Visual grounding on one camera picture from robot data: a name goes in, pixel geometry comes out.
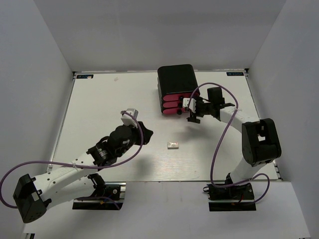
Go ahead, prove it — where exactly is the right blue table label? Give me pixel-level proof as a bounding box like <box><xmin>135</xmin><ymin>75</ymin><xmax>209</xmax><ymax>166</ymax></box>
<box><xmin>226</xmin><ymin>72</ymin><xmax>244</xmax><ymax>76</ymax></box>

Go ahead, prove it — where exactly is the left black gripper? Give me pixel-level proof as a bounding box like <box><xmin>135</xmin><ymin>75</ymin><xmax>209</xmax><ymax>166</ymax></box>
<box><xmin>117</xmin><ymin>121</ymin><xmax>154</xmax><ymax>157</ymax></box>

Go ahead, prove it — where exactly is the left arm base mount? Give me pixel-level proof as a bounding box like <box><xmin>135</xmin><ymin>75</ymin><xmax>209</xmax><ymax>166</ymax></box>
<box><xmin>72</xmin><ymin>173</ymin><xmax>126</xmax><ymax>211</ymax></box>

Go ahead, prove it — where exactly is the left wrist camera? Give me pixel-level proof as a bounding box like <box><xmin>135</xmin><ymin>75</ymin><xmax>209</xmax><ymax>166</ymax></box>
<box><xmin>121</xmin><ymin>109</ymin><xmax>139</xmax><ymax>128</ymax></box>

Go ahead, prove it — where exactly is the blue table label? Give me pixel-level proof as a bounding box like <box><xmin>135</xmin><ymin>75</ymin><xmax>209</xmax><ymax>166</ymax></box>
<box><xmin>226</xmin><ymin>72</ymin><xmax>244</xmax><ymax>76</ymax></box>
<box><xmin>76</xmin><ymin>74</ymin><xmax>94</xmax><ymax>79</ymax></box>

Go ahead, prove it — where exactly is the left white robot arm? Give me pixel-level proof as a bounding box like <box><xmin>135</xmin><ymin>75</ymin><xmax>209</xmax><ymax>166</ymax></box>
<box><xmin>13</xmin><ymin>122</ymin><xmax>153</xmax><ymax>224</ymax></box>

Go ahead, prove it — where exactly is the white staples box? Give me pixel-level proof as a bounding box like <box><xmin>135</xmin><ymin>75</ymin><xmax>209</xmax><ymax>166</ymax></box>
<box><xmin>167</xmin><ymin>142</ymin><xmax>179</xmax><ymax>149</ymax></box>

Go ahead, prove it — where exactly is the left blue table label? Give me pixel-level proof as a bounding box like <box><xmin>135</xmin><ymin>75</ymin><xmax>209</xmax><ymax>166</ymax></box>
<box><xmin>76</xmin><ymin>74</ymin><xmax>94</xmax><ymax>79</ymax></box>

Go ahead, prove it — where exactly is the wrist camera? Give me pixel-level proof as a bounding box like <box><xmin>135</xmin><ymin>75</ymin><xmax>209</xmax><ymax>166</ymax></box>
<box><xmin>121</xmin><ymin>109</ymin><xmax>139</xmax><ymax>128</ymax></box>
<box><xmin>182</xmin><ymin>98</ymin><xmax>196</xmax><ymax>113</ymax></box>

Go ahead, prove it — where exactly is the pink drawer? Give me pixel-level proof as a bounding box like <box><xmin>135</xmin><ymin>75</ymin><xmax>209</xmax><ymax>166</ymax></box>
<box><xmin>162</xmin><ymin>101</ymin><xmax>183</xmax><ymax>109</ymax></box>
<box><xmin>162</xmin><ymin>92</ymin><xmax>191</xmax><ymax>102</ymax></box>
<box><xmin>162</xmin><ymin>108</ymin><xmax>185</xmax><ymax>115</ymax></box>

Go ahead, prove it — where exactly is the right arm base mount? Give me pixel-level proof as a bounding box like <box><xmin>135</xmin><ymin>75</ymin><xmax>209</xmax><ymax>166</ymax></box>
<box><xmin>203</xmin><ymin>183</ymin><xmax>256</xmax><ymax>212</ymax></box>

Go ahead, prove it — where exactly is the black drawer cabinet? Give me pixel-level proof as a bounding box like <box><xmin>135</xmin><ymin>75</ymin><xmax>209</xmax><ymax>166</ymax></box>
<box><xmin>157</xmin><ymin>64</ymin><xmax>198</xmax><ymax>97</ymax></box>

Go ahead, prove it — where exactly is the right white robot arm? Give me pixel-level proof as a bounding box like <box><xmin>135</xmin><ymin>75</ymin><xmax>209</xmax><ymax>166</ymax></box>
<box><xmin>182</xmin><ymin>84</ymin><xmax>282</xmax><ymax>199</ymax></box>

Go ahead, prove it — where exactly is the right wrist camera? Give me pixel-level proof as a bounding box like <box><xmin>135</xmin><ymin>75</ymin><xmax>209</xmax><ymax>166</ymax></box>
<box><xmin>182</xmin><ymin>98</ymin><xmax>196</xmax><ymax>113</ymax></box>

